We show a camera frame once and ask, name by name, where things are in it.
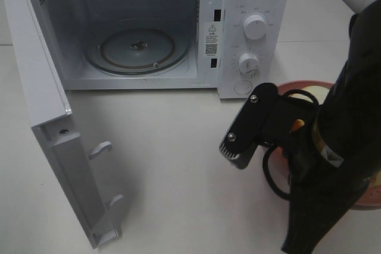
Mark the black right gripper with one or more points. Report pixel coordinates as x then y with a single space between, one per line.
279 117

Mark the sandwich with lettuce and cheese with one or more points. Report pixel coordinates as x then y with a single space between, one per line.
320 93

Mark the round white door button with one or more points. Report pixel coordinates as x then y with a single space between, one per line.
243 87

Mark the pink round plate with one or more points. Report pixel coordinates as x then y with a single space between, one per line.
370 200

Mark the white microwave door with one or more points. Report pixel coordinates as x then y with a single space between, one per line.
52 122

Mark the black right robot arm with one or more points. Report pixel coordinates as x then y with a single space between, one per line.
339 150

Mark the lower white timer knob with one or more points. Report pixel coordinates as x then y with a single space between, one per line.
248 63

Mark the upper white round knob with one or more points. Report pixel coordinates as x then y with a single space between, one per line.
254 26

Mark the white microwave oven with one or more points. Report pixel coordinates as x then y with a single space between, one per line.
72 19

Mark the white warning label sticker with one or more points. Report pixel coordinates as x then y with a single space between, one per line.
211 37

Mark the glass microwave turntable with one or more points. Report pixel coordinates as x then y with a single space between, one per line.
136 47

